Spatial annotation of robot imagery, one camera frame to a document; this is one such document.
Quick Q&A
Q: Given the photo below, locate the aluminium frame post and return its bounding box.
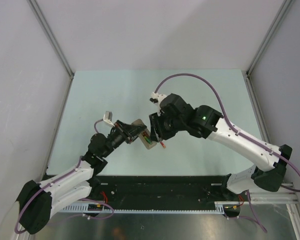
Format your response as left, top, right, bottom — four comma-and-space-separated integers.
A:
27, 0, 74, 80
245, 0, 295, 77

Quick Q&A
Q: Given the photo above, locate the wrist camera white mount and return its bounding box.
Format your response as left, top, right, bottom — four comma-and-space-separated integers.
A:
103, 111, 115, 127
149, 92, 167, 116

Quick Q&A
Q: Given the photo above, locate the left aluminium frame post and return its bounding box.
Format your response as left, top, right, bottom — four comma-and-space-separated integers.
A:
27, 0, 74, 80

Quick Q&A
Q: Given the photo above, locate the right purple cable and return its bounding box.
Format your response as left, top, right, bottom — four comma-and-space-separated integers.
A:
154, 73, 300, 233

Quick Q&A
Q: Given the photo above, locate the right aluminium frame post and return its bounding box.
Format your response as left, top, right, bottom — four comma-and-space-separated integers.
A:
245, 0, 295, 77

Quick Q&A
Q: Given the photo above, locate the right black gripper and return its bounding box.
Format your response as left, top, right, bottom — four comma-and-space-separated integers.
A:
149, 111, 185, 143

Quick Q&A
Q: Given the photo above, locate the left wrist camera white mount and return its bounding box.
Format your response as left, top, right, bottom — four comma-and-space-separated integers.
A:
103, 111, 115, 127

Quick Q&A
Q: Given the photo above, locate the white remote control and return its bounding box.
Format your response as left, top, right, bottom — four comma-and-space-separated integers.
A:
132, 119, 157, 150

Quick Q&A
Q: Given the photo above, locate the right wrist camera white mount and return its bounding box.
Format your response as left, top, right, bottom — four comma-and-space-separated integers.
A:
149, 92, 167, 116

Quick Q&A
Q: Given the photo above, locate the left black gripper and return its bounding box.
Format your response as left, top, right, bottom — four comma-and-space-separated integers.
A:
101, 119, 147, 158

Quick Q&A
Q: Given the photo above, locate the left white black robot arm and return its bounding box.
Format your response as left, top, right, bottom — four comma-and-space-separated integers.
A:
14, 120, 147, 235

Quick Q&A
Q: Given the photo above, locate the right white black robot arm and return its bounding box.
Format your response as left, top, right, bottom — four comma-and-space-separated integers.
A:
149, 92, 292, 201

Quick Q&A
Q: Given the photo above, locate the grey slotted cable duct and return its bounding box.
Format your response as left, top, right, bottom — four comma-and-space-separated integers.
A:
62, 201, 227, 214

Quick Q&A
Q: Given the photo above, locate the green battery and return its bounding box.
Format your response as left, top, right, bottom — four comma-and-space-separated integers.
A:
146, 137, 152, 145

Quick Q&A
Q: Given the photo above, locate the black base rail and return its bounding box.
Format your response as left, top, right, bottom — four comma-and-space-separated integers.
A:
41, 174, 282, 211

